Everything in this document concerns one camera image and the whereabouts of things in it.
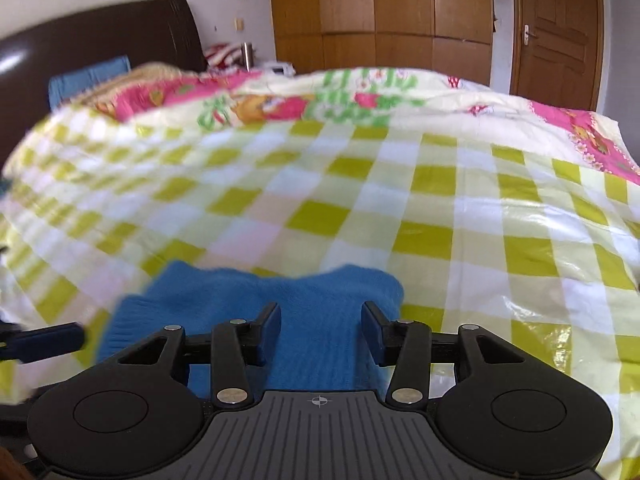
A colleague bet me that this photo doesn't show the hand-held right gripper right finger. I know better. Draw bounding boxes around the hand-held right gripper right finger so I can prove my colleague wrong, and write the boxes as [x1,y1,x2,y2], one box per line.
[361,301,526,408]

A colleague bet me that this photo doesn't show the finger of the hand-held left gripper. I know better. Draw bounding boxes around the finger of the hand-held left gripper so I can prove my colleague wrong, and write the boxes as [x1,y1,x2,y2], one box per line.
[0,322,86,365]

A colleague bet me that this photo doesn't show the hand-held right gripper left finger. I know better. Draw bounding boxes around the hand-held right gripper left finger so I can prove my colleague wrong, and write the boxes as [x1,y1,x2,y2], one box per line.
[116,302,282,409]

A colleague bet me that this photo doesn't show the blue knit sweater yellow stripes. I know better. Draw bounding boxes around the blue knit sweater yellow stripes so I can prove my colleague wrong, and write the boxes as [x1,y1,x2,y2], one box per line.
[95,260,405,396]

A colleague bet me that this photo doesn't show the yellow-green checked bedspread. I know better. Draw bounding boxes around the yellow-green checked bedspread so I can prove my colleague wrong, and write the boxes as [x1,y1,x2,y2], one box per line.
[0,105,640,480]

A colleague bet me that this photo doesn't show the pink floral quilt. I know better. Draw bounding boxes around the pink floral quilt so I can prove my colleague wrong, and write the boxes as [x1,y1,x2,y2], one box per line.
[85,65,640,186]

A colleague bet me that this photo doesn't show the blue pillow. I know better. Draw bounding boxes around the blue pillow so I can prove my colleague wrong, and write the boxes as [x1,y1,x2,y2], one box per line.
[48,56,132,111]

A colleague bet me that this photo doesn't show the white plastic bag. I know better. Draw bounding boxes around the white plastic bag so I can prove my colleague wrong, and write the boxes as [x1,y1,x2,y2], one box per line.
[257,60,296,76]

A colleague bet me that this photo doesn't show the red striped cloth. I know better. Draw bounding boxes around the red striped cloth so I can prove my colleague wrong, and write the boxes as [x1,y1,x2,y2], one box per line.
[204,42,246,68]

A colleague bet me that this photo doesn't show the dark wooden headboard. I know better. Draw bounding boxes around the dark wooden headboard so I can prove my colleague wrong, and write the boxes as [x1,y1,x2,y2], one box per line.
[0,0,208,161]

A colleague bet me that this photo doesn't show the wooden wardrobe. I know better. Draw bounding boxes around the wooden wardrobe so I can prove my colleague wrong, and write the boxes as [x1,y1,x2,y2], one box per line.
[267,0,496,86]

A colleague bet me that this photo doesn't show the wooden door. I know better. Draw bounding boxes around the wooden door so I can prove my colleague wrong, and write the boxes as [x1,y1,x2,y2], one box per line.
[510,0,606,111]

